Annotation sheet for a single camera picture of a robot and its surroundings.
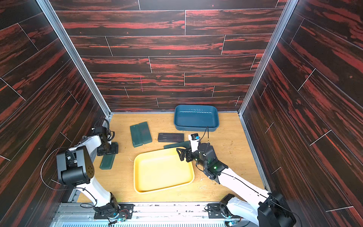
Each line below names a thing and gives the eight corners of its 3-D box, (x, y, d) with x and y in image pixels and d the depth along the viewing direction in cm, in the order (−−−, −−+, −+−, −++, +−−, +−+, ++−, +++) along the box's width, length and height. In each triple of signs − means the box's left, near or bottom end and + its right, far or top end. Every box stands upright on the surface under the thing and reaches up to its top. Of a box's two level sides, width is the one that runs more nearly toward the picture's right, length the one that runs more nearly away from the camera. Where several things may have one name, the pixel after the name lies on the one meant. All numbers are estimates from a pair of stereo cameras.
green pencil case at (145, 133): (143, 144, 103) (142, 142, 101) (139, 125, 114) (138, 123, 112) (153, 141, 104) (152, 139, 102) (148, 123, 116) (147, 121, 114)
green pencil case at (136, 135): (133, 148, 101) (132, 145, 98) (130, 128, 112) (129, 126, 110) (143, 145, 102) (142, 142, 100) (139, 126, 114) (138, 123, 111)
